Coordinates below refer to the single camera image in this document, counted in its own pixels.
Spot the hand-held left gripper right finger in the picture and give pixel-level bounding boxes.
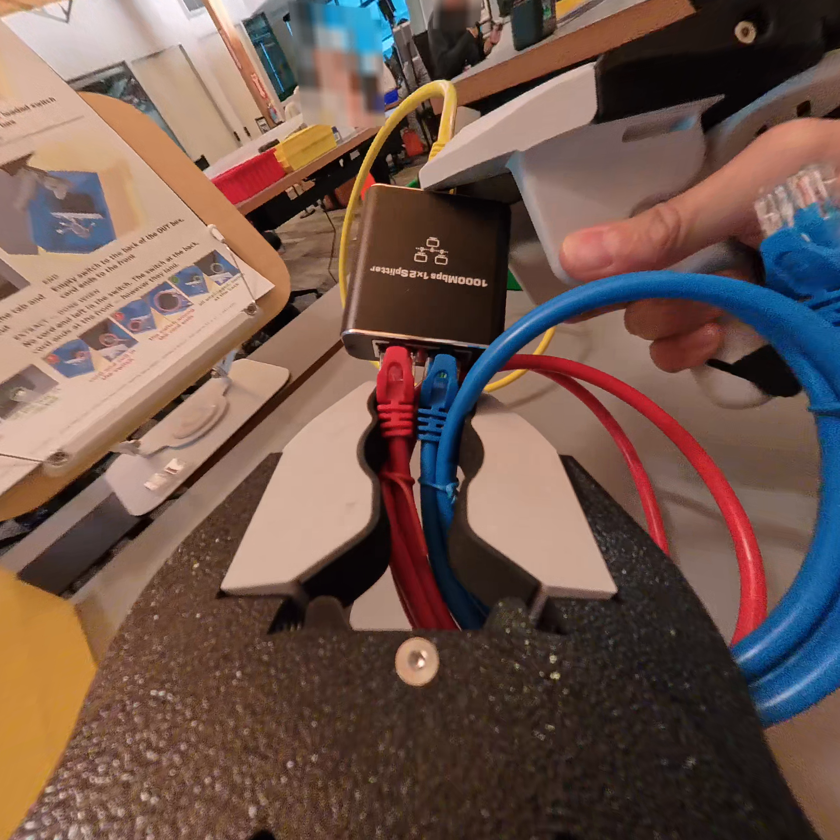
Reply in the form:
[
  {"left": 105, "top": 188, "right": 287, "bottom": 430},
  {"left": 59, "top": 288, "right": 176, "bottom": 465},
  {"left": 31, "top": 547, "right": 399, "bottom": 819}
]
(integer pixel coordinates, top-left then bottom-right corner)
[{"left": 449, "top": 394, "right": 619, "bottom": 621}]

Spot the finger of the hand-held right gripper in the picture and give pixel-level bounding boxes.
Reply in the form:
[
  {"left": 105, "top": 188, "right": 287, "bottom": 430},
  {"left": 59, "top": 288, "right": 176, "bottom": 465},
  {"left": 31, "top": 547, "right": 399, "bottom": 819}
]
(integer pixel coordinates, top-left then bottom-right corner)
[{"left": 419, "top": 62, "right": 601, "bottom": 194}]

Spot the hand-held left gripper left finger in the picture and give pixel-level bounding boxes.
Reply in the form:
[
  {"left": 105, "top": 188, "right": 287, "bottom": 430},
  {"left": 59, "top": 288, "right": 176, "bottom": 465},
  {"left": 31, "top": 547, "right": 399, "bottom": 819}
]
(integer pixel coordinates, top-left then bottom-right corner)
[{"left": 220, "top": 381, "right": 391, "bottom": 598}]

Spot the yellow cable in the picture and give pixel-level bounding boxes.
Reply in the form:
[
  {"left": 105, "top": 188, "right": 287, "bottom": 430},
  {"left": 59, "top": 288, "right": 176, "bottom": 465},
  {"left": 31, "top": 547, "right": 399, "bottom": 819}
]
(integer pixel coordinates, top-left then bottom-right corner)
[{"left": 338, "top": 79, "right": 559, "bottom": 395}]

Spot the black ethernet splitter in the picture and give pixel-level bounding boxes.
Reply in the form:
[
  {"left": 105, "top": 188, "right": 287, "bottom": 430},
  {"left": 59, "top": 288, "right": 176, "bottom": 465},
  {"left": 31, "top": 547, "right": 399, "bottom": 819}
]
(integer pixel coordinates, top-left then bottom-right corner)
[{"left": 340, "top": 184, "right": 513, "bottom": 363}]

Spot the red cable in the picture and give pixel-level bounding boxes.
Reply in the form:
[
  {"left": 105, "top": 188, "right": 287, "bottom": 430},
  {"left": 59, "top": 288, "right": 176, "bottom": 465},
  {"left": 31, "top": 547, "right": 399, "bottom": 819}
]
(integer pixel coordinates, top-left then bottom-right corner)
[{"left": 374, "top": 344, "right": 769, "bottom": 647}]

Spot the blue ethernet cable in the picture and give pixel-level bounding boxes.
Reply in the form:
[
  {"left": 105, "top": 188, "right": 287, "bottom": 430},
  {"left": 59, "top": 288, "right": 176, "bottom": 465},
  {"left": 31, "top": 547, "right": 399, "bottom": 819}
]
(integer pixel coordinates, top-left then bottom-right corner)
[{"left": 416, "top": 161, "right": 840, "bottom": 728}]

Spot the yellow plastic bin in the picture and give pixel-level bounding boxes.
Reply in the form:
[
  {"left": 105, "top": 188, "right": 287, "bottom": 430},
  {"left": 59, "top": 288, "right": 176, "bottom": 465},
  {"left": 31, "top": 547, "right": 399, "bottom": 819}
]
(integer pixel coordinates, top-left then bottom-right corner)
[{"left": 0, "top": 567, "right": 98, "bottom": 834}]

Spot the person's right hand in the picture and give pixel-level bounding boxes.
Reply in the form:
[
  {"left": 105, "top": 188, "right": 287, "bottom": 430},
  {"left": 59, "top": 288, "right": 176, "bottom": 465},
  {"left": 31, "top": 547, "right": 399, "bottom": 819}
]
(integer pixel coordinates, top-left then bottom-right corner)
[{"left": 559, "top": 118, "right": 840, "bottom": 374}]

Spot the grey table with wooden edge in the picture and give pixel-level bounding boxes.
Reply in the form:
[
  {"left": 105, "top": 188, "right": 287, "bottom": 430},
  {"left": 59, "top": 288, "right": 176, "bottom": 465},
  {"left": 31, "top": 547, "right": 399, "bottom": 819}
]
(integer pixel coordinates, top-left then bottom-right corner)
[
  {"left": 453, "top": 0, "right": 697, "bottom": 109},
  {"left": 203, "top": 125, "right": 382, "bottom": 217}
]

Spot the black cup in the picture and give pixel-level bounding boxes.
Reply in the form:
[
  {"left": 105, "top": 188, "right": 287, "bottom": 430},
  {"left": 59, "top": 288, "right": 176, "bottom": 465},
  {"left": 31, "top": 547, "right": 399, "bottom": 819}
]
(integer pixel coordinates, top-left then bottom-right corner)
[{"left": 511, "top": 0, "right": 559, "bottom": 52}]

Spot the stack of yellow bins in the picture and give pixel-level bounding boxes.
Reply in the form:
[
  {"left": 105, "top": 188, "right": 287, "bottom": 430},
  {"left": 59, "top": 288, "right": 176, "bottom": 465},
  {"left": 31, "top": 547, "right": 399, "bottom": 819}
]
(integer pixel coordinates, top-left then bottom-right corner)
[{"left": 274, "top": 125, "right": 339, "bottom": 173}]

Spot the red plastic bin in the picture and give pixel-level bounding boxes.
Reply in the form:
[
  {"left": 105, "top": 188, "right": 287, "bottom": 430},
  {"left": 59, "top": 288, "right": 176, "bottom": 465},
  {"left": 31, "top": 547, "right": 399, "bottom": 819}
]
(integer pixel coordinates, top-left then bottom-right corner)
[{"left": 211, "top": 150, "right": 288, "bottom": 206}]

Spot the instruction sheet on stand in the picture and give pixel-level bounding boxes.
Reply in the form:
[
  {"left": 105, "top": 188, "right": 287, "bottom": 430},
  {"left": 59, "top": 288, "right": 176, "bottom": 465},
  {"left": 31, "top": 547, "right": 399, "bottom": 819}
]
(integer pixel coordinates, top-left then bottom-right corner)
[{"left": 0, "top": 92, "right": 291, "bottom": 522}]

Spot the printed instruction sheet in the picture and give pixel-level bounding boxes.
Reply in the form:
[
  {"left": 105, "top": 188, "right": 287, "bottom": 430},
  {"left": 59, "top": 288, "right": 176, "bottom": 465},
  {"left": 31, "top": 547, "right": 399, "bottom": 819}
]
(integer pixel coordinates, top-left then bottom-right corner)
[{"left": 0, "top": 20, "right": 277, "bottom": 496}]

